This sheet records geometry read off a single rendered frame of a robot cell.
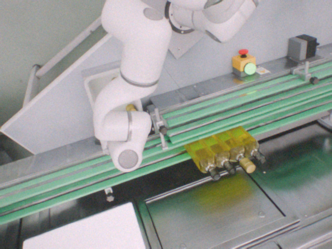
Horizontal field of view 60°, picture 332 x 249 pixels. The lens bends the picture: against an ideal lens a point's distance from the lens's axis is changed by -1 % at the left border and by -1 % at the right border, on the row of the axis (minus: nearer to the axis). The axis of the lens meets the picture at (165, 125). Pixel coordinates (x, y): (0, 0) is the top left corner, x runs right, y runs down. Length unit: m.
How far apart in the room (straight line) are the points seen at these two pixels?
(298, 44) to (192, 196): 0.76
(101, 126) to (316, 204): 0.79
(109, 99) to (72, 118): 0.56
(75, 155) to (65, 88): 0.25
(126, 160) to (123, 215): 0.42
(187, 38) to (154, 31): 0.60
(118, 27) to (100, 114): 0.19
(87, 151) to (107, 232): 0.30
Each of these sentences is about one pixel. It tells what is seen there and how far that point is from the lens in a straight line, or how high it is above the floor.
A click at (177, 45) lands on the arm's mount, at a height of 0.79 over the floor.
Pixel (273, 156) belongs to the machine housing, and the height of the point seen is 0.99.
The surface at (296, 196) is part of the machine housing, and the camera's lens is 1.16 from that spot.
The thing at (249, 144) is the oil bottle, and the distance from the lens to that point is 1.06.
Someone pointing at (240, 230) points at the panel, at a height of 1.27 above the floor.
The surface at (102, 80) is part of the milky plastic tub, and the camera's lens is 1.09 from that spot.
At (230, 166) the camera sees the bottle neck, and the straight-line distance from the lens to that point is 0.99.
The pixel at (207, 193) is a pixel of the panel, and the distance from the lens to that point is 1.11.
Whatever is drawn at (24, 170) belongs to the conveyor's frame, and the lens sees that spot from 1.19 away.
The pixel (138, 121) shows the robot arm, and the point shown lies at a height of 1.19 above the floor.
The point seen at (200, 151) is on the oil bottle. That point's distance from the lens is 1.04.
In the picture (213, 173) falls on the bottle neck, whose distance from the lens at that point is 0.97.
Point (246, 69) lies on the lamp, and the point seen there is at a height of 0.85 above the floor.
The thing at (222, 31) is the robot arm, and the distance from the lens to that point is 0.82.
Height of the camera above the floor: 1.79
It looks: 55 degrees down
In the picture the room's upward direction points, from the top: 147 degrees clockwise
